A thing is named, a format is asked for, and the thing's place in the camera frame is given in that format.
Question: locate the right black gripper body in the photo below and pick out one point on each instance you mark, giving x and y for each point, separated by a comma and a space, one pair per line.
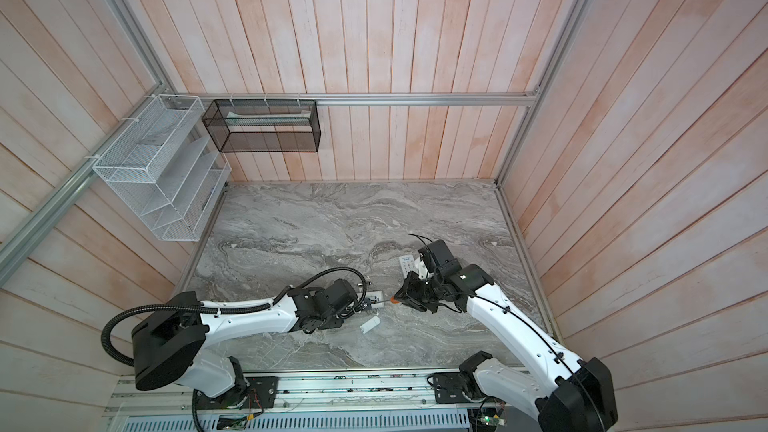
424, 290

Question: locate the white remote control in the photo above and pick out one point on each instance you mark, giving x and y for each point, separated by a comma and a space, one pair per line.
409, 264
373, 300

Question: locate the white battery cover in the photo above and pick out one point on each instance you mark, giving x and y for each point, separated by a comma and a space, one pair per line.
370, 324

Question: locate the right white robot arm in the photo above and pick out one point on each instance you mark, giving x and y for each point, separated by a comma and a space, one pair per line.
557, 388

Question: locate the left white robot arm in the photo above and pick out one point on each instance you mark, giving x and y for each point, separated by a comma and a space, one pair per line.
175, 345

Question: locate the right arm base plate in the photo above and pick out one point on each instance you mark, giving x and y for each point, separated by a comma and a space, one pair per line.
461, 388

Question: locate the aluminium mounting rail front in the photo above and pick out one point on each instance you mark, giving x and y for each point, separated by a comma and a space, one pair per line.
302, 391

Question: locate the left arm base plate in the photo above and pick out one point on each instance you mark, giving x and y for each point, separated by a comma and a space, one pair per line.
257, 393

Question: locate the black wire mesh basket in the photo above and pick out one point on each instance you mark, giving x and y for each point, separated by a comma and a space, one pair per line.
239, 125

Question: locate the aluminium frame bar back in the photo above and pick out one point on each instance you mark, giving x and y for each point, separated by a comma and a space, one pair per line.
389, 99

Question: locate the aluminium frame bar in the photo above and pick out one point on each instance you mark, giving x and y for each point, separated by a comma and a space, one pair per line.
33, 230
389, 99

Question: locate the white wire mesh shelf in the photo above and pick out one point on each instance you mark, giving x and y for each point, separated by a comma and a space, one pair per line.
166, 171

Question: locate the aluminium frame bar left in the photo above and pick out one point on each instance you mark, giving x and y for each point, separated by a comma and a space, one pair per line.
33, 230

